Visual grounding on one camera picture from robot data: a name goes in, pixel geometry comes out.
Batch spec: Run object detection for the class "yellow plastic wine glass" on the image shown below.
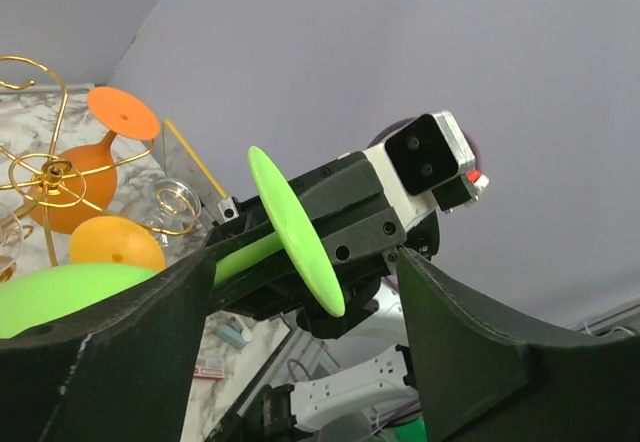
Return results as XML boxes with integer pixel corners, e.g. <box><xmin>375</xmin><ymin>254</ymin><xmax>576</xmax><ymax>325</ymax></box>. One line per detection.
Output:
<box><xmin>69</xmin><ymin>216</ymin><xmax>167</xmax><ymax>272</ymax></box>

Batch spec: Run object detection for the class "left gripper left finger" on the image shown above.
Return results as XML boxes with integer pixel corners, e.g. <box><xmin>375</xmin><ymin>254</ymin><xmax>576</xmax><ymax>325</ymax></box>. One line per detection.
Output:
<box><xmin>1</xmin><ymin>250</ymin><xmax>215</xmax><ymax>441</ymax></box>

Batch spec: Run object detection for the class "green plastic wine glass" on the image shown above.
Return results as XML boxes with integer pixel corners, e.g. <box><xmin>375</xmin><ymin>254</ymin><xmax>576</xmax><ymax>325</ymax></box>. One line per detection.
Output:
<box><xmin>0</xmin><ymin>144</ymin><xmax>347</xmax><ymax>340</ymax></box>

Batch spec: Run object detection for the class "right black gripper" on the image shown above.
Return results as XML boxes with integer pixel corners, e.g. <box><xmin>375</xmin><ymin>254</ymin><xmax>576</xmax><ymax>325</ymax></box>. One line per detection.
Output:
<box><xmin>209</xmin><ymin>153</ymin><xmax>440</xmax><ymax>339</ymax></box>

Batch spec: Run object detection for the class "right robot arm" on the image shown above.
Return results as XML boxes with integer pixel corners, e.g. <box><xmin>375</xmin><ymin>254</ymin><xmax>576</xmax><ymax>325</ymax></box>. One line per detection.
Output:
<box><xmin>208</xmin><ymin>146</ymin><xmax>437</xmax><ymax>439</ymax></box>

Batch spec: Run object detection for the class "clear glass tumbler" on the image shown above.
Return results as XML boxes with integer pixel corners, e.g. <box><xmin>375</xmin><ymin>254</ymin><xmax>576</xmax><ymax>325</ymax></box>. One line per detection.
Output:
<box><xmin>120</xmin><ymin>177</ymin><xmax>201</xmax><ymax>251</ymax></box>

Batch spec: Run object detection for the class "clear wine glass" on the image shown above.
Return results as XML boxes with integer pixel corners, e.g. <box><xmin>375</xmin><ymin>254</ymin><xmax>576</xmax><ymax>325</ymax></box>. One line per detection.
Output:
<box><xmin>1</xmin><ymin>201</ymin><xmax>36</xmax><ymax>282</ymax></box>

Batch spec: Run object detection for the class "red white small box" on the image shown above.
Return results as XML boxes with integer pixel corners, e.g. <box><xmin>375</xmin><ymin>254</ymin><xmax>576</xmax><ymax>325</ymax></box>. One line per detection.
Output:
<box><xmin>193</xmin><ymin>357</ymin><xmax>225</xmax><ymax>380</ymax></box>

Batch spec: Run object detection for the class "blue white small object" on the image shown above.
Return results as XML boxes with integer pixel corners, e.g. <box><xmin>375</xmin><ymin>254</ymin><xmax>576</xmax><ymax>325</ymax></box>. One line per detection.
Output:
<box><xmin>215</xmin><ymin>323</ymin><xmax>253</xmax><ymax>350</ymax></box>

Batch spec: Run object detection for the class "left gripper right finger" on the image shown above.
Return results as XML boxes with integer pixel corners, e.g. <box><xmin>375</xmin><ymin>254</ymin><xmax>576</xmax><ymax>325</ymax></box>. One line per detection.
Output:
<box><xmin>397</xmin><ymin>249</ymin><xmax>639</xmax><ymax>441</ymax></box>

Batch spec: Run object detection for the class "gold wire wine glass rack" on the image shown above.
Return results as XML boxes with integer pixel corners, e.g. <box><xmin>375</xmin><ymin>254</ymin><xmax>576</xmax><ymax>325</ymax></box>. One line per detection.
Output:
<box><xmin>0</xmin><ymin>54</ymin><xmax>201</xmax><ymax>283</ymax></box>

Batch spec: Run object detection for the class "orange plastic wine glass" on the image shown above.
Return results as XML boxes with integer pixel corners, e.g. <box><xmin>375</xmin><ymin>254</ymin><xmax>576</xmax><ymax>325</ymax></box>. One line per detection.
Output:
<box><xmin>28</xmin><ymin>86</ymin><xmax>160</xmax><ymax>235</ymax></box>

